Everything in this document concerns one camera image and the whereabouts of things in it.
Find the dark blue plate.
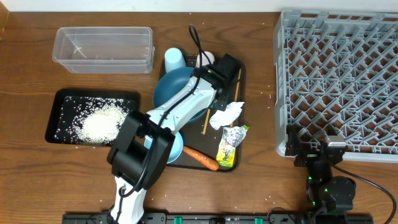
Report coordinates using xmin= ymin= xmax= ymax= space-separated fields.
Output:
xmin=147 ymin=67 xmax=216 ymax=129

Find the orange carrot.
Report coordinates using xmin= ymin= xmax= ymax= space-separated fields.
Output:
xmin=183 ymin=146 xmax=219 ymax=171

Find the light blue bowl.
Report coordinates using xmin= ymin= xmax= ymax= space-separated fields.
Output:
xmin=144 ymin=133 xmax=183 ymax=164

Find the white rice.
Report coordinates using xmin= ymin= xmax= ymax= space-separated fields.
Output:
xmin=50 ymin=96 xmax=137 ymax=146

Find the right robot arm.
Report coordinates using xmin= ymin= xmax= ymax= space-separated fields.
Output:
xmin=285 ymin=126 xmax=356 ymax=223

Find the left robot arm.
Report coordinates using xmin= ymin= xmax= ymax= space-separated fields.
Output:
xmin=107 ymin=62 xmax=241 ymax=223

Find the grey dishwasher rack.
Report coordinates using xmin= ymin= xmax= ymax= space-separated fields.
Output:
xmin=274 ymin=10 xmax=397 ymax=163

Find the black waste tray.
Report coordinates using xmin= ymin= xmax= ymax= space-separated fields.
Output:
xmin=45 ymin=89 xmax=139 ymax=147

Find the crumpled white napkin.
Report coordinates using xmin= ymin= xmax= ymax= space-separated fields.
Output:
xmin=210 ymin=102 xmax=244 ymax=130

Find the left wooden chopstick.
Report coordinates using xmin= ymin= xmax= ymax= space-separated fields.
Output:
xmin=202 ymin=109 xmax=210 ymax=135

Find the white cup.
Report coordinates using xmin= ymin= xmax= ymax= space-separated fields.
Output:
xmin=195 ymin=51 xmax=215 ymax=68

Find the green foil snack wrapper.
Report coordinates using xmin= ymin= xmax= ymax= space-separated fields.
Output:
xmin=216 ymin=125 xmax=249 ymax=168

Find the dark brown serving tray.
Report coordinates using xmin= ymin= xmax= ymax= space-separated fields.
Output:
xmin=152 ymin=55 xmax=246 ymax=159

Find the light blue cup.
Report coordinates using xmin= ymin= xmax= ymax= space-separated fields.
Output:
xmin=164 ymin=47 xmax=186 ymax=73

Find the clear plastic bin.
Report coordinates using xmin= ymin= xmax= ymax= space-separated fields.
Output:
xmin=52 ymin=27 xmax=155 ymax=74

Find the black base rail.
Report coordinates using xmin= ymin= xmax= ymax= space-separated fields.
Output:
xmin=61 ymin=212 xmax=375 ymax=224

